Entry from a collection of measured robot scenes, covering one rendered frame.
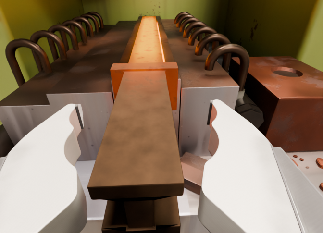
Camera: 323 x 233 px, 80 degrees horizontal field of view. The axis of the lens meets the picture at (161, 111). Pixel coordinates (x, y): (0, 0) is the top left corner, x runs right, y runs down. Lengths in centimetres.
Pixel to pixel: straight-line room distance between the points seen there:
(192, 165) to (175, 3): 51
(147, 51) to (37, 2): 27
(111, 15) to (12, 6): 32
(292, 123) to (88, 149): 19
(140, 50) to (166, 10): 43
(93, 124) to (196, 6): 52
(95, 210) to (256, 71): 21
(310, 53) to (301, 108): 18
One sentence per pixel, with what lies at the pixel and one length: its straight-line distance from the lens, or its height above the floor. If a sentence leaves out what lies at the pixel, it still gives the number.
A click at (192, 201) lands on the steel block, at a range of 17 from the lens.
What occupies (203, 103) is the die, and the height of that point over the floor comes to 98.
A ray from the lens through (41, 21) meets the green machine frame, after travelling 42.
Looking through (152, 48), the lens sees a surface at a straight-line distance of 21.
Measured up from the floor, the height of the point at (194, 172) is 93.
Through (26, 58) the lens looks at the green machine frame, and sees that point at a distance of 36.
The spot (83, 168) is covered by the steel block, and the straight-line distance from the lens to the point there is 21.
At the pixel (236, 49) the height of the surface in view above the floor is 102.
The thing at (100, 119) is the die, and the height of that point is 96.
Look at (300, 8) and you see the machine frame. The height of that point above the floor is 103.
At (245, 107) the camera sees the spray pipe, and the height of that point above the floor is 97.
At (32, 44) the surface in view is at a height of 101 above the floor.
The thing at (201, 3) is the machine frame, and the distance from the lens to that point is 64.
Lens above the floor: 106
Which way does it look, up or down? 32 degrees down
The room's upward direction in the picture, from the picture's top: straight up
